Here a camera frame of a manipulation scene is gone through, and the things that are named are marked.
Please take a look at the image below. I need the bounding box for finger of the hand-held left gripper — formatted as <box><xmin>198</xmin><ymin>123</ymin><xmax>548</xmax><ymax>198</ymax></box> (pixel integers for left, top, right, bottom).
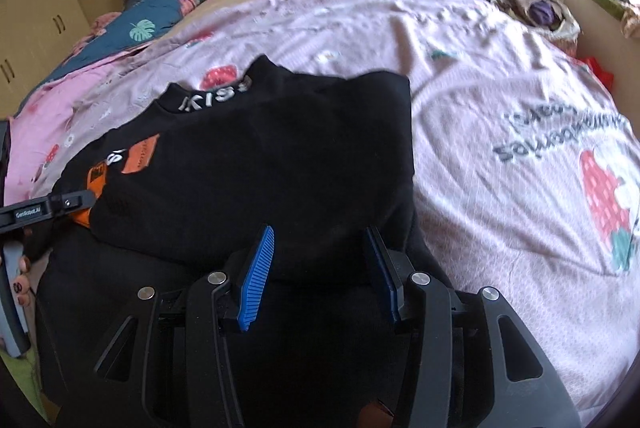
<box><xmin>50</xmin><ymin>190</ymin><xmax>96</xmax><ymax>215</ymax></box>

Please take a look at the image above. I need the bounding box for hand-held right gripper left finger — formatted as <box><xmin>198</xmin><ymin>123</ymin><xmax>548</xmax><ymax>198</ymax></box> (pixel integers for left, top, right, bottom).
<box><xmin>94</xmin><ymin>224</ymin><xmax>276</xmax><ymax>428</ymax></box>

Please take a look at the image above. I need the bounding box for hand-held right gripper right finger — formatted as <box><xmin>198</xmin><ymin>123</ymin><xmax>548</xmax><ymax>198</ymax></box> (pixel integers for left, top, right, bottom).
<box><xmin>364</xmin><ymin>226</ymin><xmax>583</xmax><ymax>428</ymax></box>

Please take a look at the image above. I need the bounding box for black sweater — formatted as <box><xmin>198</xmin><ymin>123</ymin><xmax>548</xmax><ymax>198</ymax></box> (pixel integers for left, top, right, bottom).
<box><xmin>35</xmin><ymin>54</ymin><xmax>451</xmax><ymax>428</ymax></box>

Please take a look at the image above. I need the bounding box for person's left hand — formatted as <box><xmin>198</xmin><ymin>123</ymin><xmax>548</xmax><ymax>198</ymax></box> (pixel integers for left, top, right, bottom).
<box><xmin>14</xmin><ymin>253</ymin><xmax>37</xmax><ymax>309</ymax></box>

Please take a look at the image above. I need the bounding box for person's right hand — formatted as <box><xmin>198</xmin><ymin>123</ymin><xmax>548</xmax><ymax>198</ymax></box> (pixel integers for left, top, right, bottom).
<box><xmin>359</xmin><ymin>400</ymin><xmax>396</xmax><ymax>428</ymax></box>

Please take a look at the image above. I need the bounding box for pink floral quilt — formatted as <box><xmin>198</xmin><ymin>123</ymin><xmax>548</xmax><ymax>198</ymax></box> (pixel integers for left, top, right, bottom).
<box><xmin>10</xmin><ymin>53</ymin><xmax>151</xmax><ymax>209</ymax></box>

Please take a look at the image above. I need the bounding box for lilac strawberry print quilt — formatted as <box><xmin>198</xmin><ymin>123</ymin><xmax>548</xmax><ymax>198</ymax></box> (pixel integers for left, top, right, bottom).
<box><xmin>10</xmin><ymin>0</ymin><xmax>640</xmax><ymax>414</ymax></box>

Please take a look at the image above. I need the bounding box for blue leaf print quilt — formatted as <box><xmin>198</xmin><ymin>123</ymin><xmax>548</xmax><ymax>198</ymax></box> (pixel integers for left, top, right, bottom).
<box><xmin>15</xmin><ymin>0</ymin><xmax>211</xmax><ymax>109</ymax></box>

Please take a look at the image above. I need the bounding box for cream wardrobe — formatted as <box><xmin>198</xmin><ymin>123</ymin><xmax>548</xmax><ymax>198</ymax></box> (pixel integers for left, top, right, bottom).
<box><xmin>0</xmin><ymin>0</ymin><xmax>126</xmax><ymax>119</ymax></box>

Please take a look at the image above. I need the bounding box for red plastic bag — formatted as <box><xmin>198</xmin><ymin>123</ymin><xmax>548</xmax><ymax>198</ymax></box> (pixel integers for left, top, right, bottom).
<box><xmin>582</xmin><ymin>55</ymin><xmax>616</xmax><ymax>94</ymax></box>

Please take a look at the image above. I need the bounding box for floral bag with purple cloth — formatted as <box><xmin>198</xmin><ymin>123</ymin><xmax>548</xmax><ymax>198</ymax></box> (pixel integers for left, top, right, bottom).
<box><xmin>492</xmin><ymin>0</ymin><xmax>581</xmax><ymax>56</ymax></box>

